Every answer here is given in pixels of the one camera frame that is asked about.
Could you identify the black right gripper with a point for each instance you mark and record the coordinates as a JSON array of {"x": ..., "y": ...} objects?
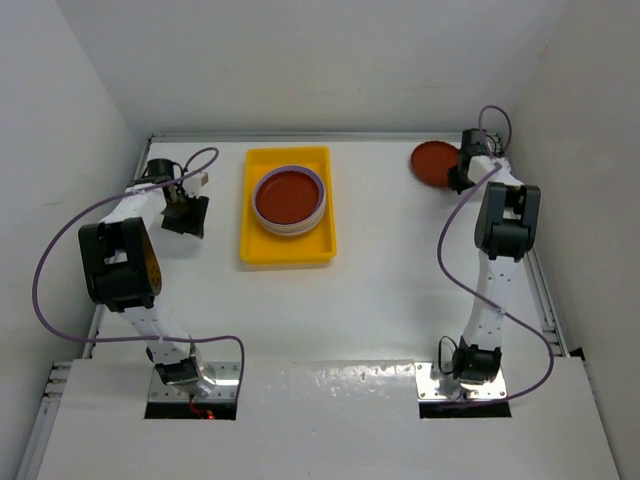
[{"x": 454, "y": 180}]

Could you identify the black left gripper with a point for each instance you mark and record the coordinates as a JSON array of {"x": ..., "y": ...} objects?
[{"x": 192, "y": 224}]

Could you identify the dark red plate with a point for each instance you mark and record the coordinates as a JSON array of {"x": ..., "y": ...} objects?
[
  {"x": 431, "y": 161},
  {"x": 288, "y": 197}
]

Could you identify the beige plate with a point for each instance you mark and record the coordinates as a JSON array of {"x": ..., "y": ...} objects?
[{"x": 288, "y": 230}]

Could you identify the purple plate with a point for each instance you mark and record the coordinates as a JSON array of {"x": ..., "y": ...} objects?
[{"x": 320, "y": 209}]

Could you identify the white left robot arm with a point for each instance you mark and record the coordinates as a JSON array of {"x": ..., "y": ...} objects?
[{"x": 123, "y": 274}]

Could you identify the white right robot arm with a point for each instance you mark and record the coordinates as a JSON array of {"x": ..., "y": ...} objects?
[{"x": 504, "y": 233}]

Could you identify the yellow plastic bin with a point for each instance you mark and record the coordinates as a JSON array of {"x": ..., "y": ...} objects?
[{"x": 259, "y": 247}]

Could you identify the white front panel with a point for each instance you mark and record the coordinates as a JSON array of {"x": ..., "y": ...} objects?
[{"x": 323, "y": 420}]

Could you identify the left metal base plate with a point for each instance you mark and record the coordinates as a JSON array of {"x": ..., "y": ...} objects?
[{"x": 224, "y": 375}]

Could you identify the metal base plate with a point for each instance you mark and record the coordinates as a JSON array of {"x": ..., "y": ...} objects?
[
  {"x": 434, "y": 387},
  {"x": 224, "y": 375}
]

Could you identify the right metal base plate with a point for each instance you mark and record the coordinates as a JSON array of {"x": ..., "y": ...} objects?
[{"x": 434, "y": 387}]

